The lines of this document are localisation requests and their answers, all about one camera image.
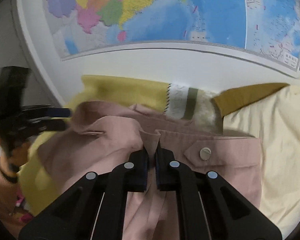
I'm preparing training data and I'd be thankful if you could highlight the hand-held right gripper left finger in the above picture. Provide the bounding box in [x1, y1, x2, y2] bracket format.
[18, 147, 150, 240]

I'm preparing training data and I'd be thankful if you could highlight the beige patterned cloth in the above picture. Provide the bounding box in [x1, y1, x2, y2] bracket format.
[162, 82, 224, 133]

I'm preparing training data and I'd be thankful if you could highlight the grey-brown wooden door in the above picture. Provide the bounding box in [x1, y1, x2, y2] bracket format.
[0, 0, 40, 120]

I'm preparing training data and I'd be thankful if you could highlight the person's left hand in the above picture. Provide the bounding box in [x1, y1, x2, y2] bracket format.
[0, 132, 32, 173]

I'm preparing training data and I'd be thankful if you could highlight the cream garment with mustard lining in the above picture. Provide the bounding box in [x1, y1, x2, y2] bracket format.
[211, 82, 300, 239]

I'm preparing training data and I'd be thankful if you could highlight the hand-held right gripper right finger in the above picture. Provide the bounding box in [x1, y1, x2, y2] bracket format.
[155, 140, 283, 240]

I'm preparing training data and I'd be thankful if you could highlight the yellow blanket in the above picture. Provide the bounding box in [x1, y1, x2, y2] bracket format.
[20, 75, 170, 217]

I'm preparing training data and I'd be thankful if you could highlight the pink jacket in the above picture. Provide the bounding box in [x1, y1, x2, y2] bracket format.
[36, 101, 263, 240]

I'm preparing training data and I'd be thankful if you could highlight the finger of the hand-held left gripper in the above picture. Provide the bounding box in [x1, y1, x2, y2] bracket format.
[22, 106, 73, 118]
[27, 119, 68, 132]

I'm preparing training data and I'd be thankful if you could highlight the colourful wall map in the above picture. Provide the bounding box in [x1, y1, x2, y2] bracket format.
[39, 0, 300, 79]

